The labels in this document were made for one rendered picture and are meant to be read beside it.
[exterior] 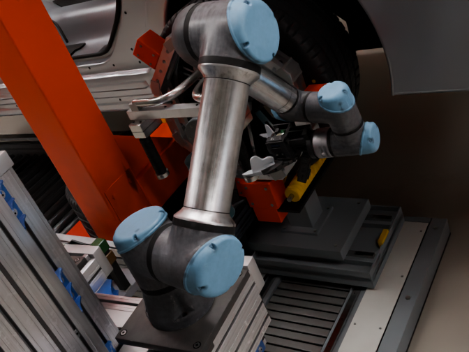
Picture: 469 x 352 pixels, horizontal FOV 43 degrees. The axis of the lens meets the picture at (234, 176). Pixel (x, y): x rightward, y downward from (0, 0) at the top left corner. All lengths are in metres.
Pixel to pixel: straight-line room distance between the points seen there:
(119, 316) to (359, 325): 0.91
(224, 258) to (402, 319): 1.13
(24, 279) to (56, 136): 0.88
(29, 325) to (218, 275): 0.36
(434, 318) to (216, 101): 1.35
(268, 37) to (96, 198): 1.12
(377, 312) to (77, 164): 1.11
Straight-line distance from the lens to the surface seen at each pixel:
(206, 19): 1.11
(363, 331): 2.10
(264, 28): 1.10
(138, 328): 1.31
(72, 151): 1.97
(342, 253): 2.19
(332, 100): 1.37
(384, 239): 2.26
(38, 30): 1.91
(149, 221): 1.15
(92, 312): 1.37
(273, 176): 1.97
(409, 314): 2.11
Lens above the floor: 1.63
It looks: 30 degrees down
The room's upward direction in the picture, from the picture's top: 23 degrees counter-clockwise
